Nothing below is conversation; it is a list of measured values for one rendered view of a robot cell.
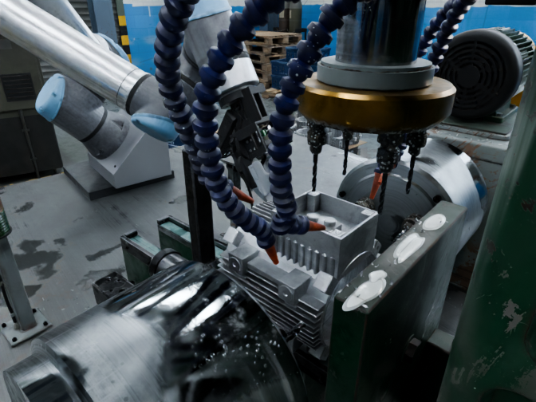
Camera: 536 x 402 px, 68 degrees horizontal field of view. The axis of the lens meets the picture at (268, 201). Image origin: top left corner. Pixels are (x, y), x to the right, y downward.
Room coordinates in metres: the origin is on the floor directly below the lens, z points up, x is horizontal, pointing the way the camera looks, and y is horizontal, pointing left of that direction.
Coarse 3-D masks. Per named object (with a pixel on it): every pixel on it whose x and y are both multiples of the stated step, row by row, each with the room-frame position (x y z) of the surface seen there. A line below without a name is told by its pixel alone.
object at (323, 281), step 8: (232, 232) 0.55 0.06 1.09; (240, 232) 0.55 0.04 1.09; (224, 240) 0.55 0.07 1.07; (232, 240) 0.54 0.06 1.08; (240, 240) 0.55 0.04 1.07; (376, 240) 0.52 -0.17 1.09; (376, 248) 0.52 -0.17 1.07; (320, 272) 0.44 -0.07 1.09; (320, 280) 0.43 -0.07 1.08; (328, 280) 0.43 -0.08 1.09; (336, 280) 0.43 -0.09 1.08; (320, 288) 0.42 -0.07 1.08; (328, 288) 0.42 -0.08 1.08; (312, 352) 0.43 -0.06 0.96; (320, 352) 0.42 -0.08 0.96; (328, 352) 0.43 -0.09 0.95
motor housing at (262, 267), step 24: (264, 216) 0.57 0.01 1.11; (264, 264) 0.49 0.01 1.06; (288, 264) 0.48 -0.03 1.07; (360, 264) 0.55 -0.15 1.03; (264, 288) 0.48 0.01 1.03; (312, 288) 0.44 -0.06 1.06; (336, 288) 0.56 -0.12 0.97; (288, 312) 0.43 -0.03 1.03; (312, 312) 0.41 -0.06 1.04; (312, 336) 0.41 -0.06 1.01
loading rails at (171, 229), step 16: (160, 224) 0.87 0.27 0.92; (176, 224) 0.87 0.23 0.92; (128, 240) 0.78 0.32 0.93; (144, 240) 0.79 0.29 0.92; (160, 240) 0.87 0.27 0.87; (176, 240) 0.82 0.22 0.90; (128, 256) 0.78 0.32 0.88; (144, 256) 0.73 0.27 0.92; (128, 272) 0.79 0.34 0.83; (144, 272) 0.74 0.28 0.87; (304, 352) 0.45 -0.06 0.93; (304, 368) 0.44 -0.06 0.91; (320, 368) 0.42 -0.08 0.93; (320, 384) 0.42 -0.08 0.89; (320, 400) 0.42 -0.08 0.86
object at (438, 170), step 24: (432, 144) 0.75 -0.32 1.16; (360, 168) 0.71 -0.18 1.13; (408, 168) 0.65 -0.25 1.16; (432, 168) 0.65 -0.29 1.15; (456, 168) 0.68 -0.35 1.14; (360, 192) 0.70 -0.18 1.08; (432, 192) 0.62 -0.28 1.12; (456, 192) 0.63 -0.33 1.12; (480, 192) 0.69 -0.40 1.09; (384, 216) 0.67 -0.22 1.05; (408, 216) 0.63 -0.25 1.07; (480, 216) 0.67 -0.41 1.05; (384, 240) 0.66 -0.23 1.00
